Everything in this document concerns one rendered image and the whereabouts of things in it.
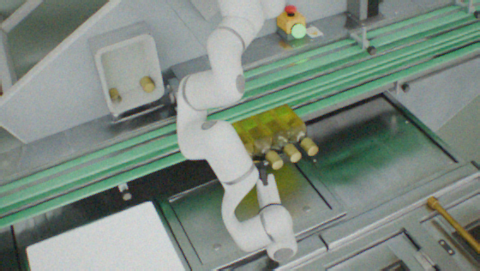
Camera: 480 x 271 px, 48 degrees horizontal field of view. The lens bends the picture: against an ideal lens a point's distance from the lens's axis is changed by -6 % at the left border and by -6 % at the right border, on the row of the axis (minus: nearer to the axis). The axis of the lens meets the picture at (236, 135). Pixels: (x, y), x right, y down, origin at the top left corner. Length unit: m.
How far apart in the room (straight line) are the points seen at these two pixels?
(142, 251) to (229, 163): 0.50
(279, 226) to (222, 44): 0.43
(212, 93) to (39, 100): 0.67
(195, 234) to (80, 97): 0.54
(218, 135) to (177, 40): 0.60
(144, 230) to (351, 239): 0.59
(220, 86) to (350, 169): 0.74
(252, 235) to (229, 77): 0.37
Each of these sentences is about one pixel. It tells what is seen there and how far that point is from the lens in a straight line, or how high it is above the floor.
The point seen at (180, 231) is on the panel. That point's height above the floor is 1.15.
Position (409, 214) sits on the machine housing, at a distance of 1.69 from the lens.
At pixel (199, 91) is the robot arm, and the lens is 1.24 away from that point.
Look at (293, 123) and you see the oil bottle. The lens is 1.68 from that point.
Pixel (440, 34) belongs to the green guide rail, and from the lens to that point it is 2.09.
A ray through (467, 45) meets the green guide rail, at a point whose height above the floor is 0.92.
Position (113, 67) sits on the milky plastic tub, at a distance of 1.68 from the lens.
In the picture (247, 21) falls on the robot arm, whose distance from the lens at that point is 1.29.
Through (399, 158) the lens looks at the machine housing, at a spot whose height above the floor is 1.19.
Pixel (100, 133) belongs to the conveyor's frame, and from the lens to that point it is 1.72.
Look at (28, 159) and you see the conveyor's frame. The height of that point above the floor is 0.83.
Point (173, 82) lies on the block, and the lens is 1.68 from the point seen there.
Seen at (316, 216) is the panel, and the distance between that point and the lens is 1.62.
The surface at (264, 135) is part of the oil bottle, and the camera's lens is 1.64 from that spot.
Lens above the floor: 2.20
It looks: 45 degrees down
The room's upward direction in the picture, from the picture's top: 143 degrees clockwise
